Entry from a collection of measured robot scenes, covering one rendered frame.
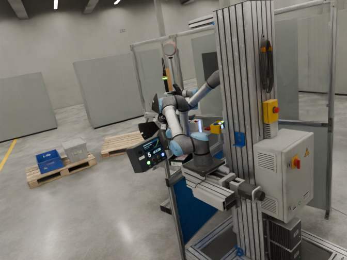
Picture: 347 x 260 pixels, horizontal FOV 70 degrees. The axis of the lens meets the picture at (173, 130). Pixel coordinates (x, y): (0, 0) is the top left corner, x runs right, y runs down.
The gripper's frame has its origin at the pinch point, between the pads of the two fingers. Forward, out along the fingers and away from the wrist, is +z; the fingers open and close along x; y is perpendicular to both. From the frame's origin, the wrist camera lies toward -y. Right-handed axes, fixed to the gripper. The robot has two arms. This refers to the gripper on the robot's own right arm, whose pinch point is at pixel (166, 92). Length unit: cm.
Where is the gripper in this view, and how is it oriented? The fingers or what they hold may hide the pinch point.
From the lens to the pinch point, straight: 251.6
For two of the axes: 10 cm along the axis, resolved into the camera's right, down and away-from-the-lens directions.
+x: 5.2, -3.4, 7.9
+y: 1.6, 9.4, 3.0
